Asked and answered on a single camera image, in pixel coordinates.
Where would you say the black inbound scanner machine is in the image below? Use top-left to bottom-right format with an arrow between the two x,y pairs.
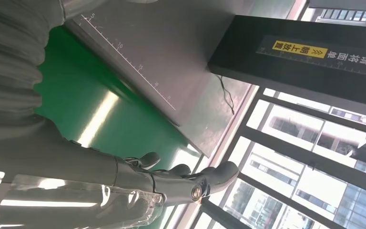
63,0 -> 366,128

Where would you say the black window frame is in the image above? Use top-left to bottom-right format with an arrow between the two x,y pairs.
189,0 -> 366,229

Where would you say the thin black machine cable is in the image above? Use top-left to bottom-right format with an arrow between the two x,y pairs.
215,74 -> 236,115

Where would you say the black yellow ruler label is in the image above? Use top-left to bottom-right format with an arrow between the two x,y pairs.
256,35 -> 366,78

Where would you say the green conveyor belt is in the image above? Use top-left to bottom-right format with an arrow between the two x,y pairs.
34,26 -> 203,177

